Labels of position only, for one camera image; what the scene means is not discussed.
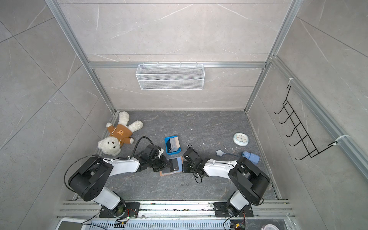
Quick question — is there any aluminium rail front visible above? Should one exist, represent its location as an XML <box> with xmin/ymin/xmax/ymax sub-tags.
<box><xmin>57</xmin><ymin>200</ymin><xmax>300</xmax><ymax>230</ymax></box>

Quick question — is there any white wire mesh basket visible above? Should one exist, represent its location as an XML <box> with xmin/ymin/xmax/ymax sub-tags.
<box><xmin>136</xmin><ymin>64</ymin><xmax>205</xmax><ymax>91</ymax></box>

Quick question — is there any tan leather card holder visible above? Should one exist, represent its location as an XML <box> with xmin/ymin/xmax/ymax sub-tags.
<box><xmin>160</xmin><ymin>168</ymin><xmax>179</xmax><ymax>176</ymax></box>

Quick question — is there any white round clock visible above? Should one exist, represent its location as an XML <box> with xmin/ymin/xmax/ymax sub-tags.
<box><xmin>233</xmin><ymin>132</ymin><xmax>249</xmax><ymax>147</ymax></box>

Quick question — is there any pink white round object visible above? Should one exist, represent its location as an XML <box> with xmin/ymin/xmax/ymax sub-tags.
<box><xmin>261</xmin><ymin>224</ymin><xmax>279</xmax><ymax>230</ymax></box>

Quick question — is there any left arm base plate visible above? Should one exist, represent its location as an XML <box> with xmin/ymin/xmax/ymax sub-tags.
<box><xmin>99</xmin><ymin>202</ymin><xmax>140</xmax><ymax>219</ymax></box>

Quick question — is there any blue dish brush toy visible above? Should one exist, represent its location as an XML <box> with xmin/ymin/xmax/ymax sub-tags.
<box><xmin>216</xmin><ymin>150</ymin><xmax>260</xmax><ymax>165</ymax></box>

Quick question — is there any black VIP credit card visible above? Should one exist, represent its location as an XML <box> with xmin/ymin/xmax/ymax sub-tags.
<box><xmin>169</xmin><ymin>157</ymin><xmax>183</xmax><ymax>173</ymax></box>

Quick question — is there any white tablet device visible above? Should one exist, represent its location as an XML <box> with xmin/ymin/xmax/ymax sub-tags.
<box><xmin>56</xmin><ymin>218</ymin><xmax>87</xmax><ymax>230</ymax></box>

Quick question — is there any blue card box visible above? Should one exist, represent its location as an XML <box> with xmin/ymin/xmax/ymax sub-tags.
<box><xmin>164</xmin><ymin>136</ymin><xmax>181</xmax><ymax>155</ymax></box>

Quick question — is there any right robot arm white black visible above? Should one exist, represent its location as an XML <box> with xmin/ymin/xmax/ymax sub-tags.
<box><xmin>183</xmin><ymin>147</ymin><xmax>270</xmax><ymax>216</ymax></box>

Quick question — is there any white teddy bear brown shirt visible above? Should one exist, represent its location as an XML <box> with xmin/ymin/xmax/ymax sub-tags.
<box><xmin>97</xmin><ymin>111</ymin><xmax>143</xmax><ymax>156</ymax></box>

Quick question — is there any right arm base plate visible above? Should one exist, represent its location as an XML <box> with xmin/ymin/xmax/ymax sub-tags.
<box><xmin>213</xmin><ymin>202</ymin><xmax>254</xmax><ymax>218</ymax></box>

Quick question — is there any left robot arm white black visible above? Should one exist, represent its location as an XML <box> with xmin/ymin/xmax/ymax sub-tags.
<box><xmin>63</xmin><ymin>136</ymin><xmax>172</xmax><ymax>217</ymax></box>

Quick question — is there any stack of credit cards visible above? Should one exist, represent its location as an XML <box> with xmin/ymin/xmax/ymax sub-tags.
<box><xmin>167</xmin><ymin>137</ymin><xmax>180</xmax><ymax>153</ymax></box>

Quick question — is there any black wire hook rack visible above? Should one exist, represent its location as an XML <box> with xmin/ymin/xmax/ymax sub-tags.
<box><xmin>274</xmin><ymin>85</ymin><xmax>338</xmax><ymax>161</ymax></box>

